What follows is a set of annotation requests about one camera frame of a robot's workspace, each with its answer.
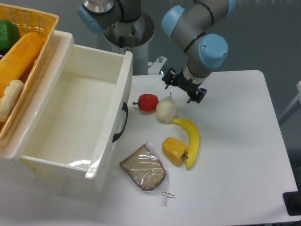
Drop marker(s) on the orange baguette loaf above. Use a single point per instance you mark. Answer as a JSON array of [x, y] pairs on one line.
[[19, 58]]

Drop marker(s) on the white plastic drawer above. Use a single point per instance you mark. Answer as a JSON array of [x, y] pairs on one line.
[[73, 135]]

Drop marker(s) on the black drawer handle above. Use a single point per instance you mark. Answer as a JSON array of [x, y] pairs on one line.
[[122, 123]]

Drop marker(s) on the yellow bell pepper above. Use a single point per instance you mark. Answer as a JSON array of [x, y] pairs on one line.
[[175, 150]]

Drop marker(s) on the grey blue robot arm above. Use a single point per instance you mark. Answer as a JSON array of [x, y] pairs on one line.
[[205, 52]]

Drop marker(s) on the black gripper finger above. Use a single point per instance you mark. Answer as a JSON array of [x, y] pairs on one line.
[[196, 95], [168, 78]]

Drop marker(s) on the white drawer cabinet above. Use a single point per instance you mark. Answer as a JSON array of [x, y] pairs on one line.
[[13, 168]]

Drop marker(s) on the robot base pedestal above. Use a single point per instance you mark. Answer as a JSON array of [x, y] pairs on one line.
[[124, 26]]

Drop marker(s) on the green bell pepper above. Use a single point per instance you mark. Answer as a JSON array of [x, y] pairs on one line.
[[9, 35]]

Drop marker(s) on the bagged brown bread slice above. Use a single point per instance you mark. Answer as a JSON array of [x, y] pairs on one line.
[[147, 173]]

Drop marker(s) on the yellow wicker basket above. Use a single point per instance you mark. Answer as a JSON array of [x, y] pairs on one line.
[[27, 20]]

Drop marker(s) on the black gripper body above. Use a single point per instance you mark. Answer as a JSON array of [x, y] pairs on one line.
[[188, 82]]

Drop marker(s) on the red bell pepper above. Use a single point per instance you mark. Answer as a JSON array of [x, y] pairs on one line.
[[147, 103]]

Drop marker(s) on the pale white pear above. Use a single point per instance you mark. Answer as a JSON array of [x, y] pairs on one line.
[[166, 109]]

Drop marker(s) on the white mounting bracket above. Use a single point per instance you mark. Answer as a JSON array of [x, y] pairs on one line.
[[156, 67]]

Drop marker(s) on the black object at edge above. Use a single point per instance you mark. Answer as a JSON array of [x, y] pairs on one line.
[[292, 203]]

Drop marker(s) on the pale bread roll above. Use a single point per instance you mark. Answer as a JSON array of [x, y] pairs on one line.
[[7, 102]]

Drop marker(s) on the yellow banana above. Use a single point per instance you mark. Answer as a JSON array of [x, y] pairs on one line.
[[194, 140]]

